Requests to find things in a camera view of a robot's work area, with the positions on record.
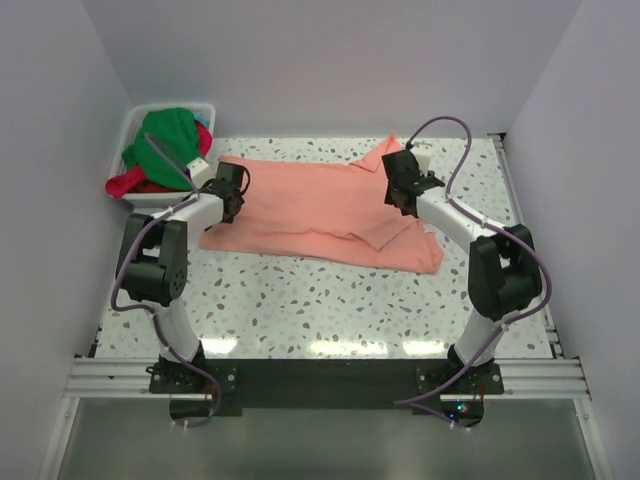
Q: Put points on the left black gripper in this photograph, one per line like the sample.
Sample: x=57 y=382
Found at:
x=208 y=185

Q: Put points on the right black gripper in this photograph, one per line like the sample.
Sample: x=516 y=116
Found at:
x=387 y=199

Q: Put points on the salmon pink t shirt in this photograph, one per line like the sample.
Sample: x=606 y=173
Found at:
x=327 y=210

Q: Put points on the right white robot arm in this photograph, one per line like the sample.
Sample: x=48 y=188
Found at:
x=503 y=274

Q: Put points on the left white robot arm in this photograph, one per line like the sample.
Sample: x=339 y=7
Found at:
x=152 y=268

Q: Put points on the green t shirt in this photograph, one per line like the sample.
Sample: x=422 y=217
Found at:
x=163 y=146

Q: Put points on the red t shirt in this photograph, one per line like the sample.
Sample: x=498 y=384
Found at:
x=134 y=181

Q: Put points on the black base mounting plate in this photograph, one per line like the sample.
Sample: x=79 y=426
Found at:
x=229 y=387

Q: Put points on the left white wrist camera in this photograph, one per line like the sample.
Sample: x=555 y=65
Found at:
x=200 y=172

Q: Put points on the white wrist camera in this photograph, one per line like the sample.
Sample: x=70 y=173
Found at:
x=200 y=172
x=423 y=153

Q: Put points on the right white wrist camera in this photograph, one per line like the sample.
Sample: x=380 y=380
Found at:
x=423 y=153

